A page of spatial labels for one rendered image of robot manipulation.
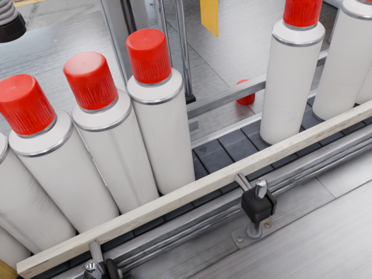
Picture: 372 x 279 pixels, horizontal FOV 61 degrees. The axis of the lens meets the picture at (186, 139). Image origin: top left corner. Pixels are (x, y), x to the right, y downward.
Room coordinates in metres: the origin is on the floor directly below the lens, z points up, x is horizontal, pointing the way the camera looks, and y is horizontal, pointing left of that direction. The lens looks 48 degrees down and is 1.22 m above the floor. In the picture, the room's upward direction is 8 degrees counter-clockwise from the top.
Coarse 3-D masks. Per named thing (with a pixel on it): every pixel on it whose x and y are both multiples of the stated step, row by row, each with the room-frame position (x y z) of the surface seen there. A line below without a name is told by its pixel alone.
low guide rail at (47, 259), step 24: (336, 120) 0.26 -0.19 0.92; (360, 120) 0.27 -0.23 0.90; (288, 144) 0.24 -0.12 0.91; (240, 168) 0.21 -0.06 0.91; (192, 192) 0.19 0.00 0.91; (120, 216) 0.17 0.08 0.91; (144, 216) 0.17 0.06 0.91; (72, 240) 0.15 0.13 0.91; (24, 264) 0.13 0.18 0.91; (48, 264) 0.13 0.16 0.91
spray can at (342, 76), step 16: (352, 0) 0.31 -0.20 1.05; (368, 0) 0.30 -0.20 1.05; (352, 16) 0.30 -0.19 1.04; (368, 16) 0.29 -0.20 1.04; (336, 32) 0.31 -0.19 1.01; (352, 32) 0.29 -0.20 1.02; (368, 32) 0.29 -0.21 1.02; (336, 48) 0.31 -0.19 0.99; (352, 48) 0.29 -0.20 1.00; (368, 48) 0.29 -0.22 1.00; (336, 64) 0.30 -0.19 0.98; (352, 64) 0.29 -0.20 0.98; (368, 64) 0.29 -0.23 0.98; (320, 80) 0.32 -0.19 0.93; (336, 80) 0.29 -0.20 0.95; (352, 80) 0.29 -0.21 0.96; (320, 96) 0.31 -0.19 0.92; (336, 96) 0.29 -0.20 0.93; (352, 96) 0.29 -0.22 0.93; (320, 112) 0.30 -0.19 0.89; (336, 112) 0.29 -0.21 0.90
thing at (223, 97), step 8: (320, 56) 0.34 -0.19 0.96; (320, 64) 0.33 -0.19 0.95; (248, 80) 0.31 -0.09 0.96; (256, 80) 0.31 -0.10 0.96; (264, 80) 0.31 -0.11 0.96; (232, 88) 0.30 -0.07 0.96; (240, 88) 0.30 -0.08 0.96; (248, 88) 0.30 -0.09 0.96; (256, 88) 0.30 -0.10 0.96; (264, 88) 0.30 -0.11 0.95; (208, 96) 0.29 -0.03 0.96; (216, 96) 0.29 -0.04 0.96; (224, 96) 0.29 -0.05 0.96; (232, 96) 0.29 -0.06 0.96; (240, 96) 0.29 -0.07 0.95; (192, 104) 0.28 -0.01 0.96; (200, 104) 0.28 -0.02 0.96; (208, 104) 0.28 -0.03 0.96; (216, 104) 0.28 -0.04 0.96; (224, 104) 0.28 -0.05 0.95; (192, 112) 0.27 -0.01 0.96; (200, 112) 0.27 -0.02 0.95
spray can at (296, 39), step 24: (288, 0) 0.28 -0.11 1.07; (312, 0) 0.27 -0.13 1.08; (288, 24) 0.28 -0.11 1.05; (312, 24) 0.27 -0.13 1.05; (288, 48) 0.26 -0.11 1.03; (312, 48) 0.26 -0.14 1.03; (288, 72) 0.26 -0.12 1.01; (312, 72) 0.26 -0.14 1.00; (264, 96) 0.29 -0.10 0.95; (288, 96) 0.26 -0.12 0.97; (264, 120) 0.28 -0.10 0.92; (288, 120) 0.26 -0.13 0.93
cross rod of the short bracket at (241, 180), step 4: (236, 176) 0.20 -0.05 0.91; (240, 176) 0.20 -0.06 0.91; (244, 176) 0.20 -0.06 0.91; (236, 180) 0.20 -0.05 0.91; (240, 180) 0.20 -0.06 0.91; (244, 180) 0.20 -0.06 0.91; (240, 184) 0.19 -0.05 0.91; (244, 184) 0.19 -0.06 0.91; (248, 184) 0.19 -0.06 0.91; (244, 188) 0.19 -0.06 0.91; (248, 188) 0.19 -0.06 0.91
